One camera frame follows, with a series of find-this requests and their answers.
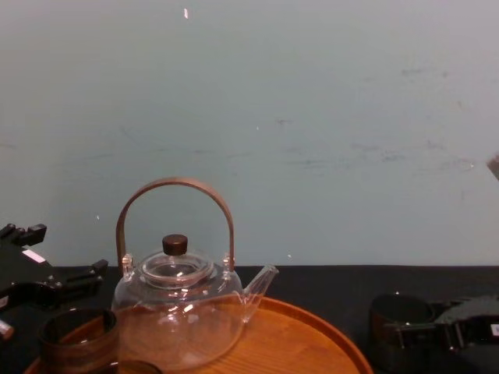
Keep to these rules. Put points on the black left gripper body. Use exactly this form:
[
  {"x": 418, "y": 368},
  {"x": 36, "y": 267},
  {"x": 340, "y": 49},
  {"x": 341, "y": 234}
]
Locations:
[{"x": 19, "y": 270}]

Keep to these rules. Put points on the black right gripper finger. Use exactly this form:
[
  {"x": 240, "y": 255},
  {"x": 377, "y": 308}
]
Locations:
[
  {"x": 421, "y": 333},
  {"x": 444, "y": 305}
]

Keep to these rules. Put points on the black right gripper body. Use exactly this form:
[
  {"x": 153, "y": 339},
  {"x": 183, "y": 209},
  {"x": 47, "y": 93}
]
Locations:
[{"x": 475, "y": 315}]

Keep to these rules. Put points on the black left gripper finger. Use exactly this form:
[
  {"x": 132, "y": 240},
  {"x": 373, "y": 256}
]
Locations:
[
  {"x": 29, "y": 233},
  {"x": 78, "y": 278}
]

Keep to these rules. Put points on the glass cup with wooden sleeve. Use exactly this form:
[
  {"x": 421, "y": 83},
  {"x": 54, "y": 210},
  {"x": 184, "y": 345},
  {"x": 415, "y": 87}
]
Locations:
[
  {"x": 401, "y": 311},
  {"x": 78, "y": 346}
]

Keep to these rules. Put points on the round wooden tray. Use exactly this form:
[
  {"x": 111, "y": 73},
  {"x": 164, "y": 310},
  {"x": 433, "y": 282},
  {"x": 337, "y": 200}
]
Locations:
[{"x": 296, "y": 343}]

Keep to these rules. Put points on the glass lid with dark knob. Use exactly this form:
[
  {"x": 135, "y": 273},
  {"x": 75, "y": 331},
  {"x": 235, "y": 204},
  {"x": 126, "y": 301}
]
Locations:
[{"x": 174, "y": 244}]

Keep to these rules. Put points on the black table cloth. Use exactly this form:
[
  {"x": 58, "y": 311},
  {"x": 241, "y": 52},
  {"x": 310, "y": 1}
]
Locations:
[{"x": 323, "y": 288}]

